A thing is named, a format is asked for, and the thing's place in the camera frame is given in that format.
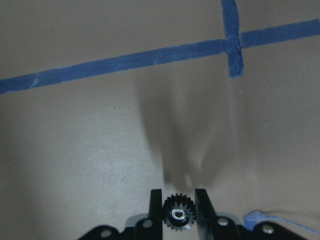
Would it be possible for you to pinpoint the black bearing gear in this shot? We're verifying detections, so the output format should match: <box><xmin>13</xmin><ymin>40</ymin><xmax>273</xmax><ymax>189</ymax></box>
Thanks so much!
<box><xmin>162</xmin><ymin>193</ymin><xmax>196</xmax><ymax>231</ymax></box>

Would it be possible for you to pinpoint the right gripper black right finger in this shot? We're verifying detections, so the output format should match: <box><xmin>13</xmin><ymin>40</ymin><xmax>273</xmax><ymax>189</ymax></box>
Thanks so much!
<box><xmin>194</xmin><ymin>188</ymin><xmax>217</xmax><ymax>240</ymax></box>

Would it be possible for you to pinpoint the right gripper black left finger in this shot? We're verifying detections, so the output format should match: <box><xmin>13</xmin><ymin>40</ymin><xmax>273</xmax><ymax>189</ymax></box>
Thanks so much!
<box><xmin>148</xmin><ymin>189</ymin><xmax>164</xmax><ymax>240</ymax></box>

